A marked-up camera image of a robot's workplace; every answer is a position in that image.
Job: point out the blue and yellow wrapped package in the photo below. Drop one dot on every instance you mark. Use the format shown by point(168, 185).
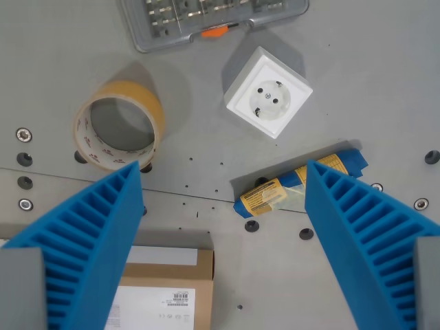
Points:
point(271, 196)

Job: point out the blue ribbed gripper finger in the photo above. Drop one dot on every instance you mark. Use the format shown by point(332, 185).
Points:
point(361, 233)
point(82, 237)

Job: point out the silver table screw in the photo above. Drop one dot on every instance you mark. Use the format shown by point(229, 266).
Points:
point(25, 204)
point(421, 203)
point(24, 134)
point(377, 186)

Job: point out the grey transparent parts organizer box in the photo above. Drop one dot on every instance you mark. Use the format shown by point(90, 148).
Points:
point(209, 20)

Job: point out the white wall socket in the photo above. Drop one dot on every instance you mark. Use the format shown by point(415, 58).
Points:
point(269, 94)

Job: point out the brown packing tape roll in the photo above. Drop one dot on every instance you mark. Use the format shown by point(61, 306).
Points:
point(117, 127)

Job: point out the brown cardboard box with label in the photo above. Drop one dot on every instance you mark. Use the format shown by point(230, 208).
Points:
point(165, 285)

